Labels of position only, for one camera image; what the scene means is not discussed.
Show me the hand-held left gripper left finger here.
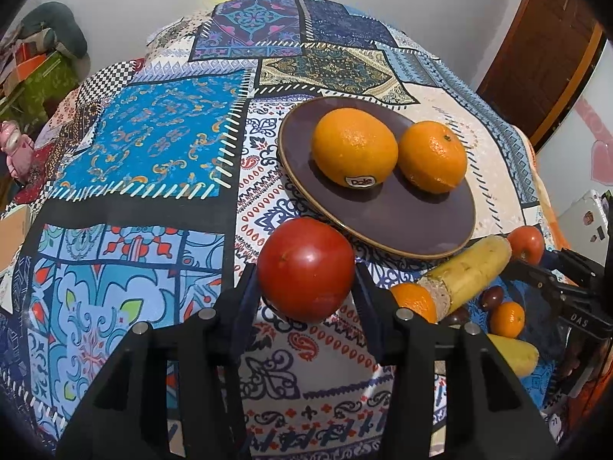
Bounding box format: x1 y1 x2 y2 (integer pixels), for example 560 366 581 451
56 263 262 460

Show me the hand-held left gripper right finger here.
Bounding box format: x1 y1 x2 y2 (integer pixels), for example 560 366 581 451
353 263 561 460

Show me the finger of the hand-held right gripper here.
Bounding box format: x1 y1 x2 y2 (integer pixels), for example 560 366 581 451
541 248 605 284
505 260 582 304

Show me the small red tomato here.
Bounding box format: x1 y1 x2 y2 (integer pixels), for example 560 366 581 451
506 225 546 266

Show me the dark plum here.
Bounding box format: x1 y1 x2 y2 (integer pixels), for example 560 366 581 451
480 286 506 311
443 307 472 329

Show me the small mandarin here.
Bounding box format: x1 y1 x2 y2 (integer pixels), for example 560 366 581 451
488 301 526 338

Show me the large red tomato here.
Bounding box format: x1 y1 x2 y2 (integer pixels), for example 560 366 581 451
257 217 356 324

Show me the yellow banana with cut end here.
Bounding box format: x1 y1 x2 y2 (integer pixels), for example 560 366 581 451
419 234 513 317

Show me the dark purple plate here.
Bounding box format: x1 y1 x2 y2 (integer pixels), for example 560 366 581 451
277 96 477 260

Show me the white flat case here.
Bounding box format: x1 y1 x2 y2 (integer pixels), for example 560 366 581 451
558 191 613 256

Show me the orange blanket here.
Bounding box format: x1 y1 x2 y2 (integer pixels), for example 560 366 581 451
524 134 561 252

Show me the white wardrobe with pink stickers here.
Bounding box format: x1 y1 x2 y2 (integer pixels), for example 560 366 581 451
534 41 613 250

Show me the large orange with sticker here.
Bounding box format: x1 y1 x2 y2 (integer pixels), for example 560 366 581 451
311 108 399 187

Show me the patchwork printed blanket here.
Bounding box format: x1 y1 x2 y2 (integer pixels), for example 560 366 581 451
0 0 570 460

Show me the wooden door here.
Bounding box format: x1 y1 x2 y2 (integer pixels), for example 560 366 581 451
476 0 606 151

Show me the cardboard box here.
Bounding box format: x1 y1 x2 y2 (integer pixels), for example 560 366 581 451
0 205 30 274

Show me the pink toy figure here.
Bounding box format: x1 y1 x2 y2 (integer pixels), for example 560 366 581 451
0 122 34 185

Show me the green patterned box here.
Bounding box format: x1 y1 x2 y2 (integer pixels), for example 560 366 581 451
0 53 80 125

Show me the orange box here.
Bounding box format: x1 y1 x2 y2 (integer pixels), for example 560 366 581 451
12 53 49 82

